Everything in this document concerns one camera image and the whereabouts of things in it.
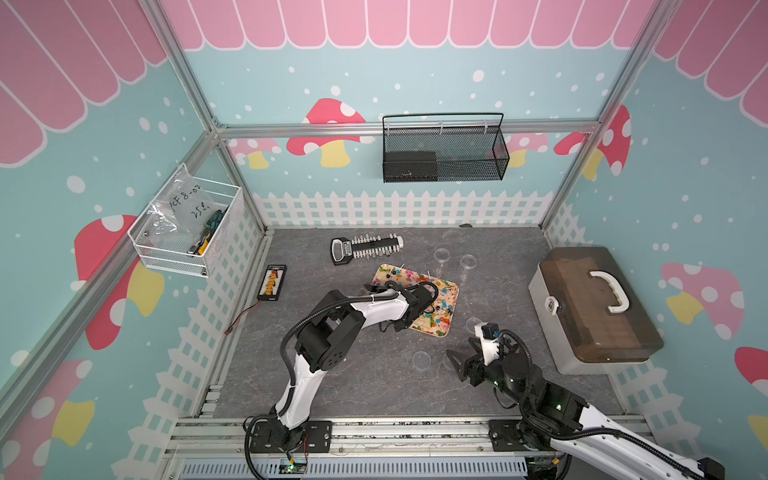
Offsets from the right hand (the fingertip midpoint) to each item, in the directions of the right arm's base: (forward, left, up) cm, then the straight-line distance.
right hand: (457, 348), depth 77 cm
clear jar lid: (+2, +9, -13) cm, 16 cm away
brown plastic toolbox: (+10, -41, -3) cm, 42 cm away
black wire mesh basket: (+52, 0, +24) cm, 58 cm away
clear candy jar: (+33, 0, -2) cm, 33 cm away
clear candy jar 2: (+30, -8, -2) cm, 31 cm away
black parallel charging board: (+28, +58, -10) cm, 66 cm away
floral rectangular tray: (+13, +2, -12) cm, 18 cm away
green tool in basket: (+23, +62, +23) cm, 70 cm away
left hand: (+19, +26, -3) cm, 33 cm away
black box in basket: (+51, +11, +20) cm, 56 cm away
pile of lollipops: (+15, +2, -11) cm, 19 cm away
